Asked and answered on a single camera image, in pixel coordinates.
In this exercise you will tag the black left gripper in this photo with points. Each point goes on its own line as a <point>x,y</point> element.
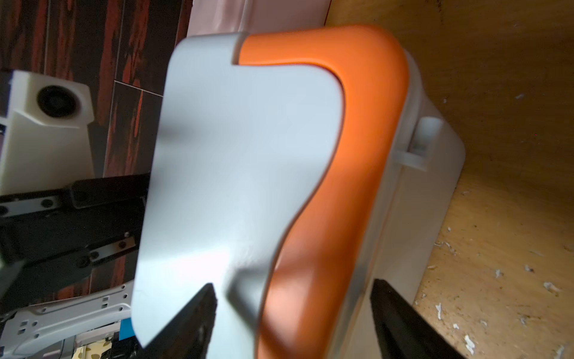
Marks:
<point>53,239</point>

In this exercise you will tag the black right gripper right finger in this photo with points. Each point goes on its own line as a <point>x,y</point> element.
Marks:
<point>401,332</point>

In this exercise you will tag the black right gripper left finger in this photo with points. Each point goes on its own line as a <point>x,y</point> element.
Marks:
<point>189,333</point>

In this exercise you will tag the white orange handled box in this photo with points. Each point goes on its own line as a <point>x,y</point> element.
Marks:
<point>291,170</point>

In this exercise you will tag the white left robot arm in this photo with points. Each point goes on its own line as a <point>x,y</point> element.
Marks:
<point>37,327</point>

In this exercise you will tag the pink medicine chest box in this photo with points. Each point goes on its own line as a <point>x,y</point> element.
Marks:
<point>256,16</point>

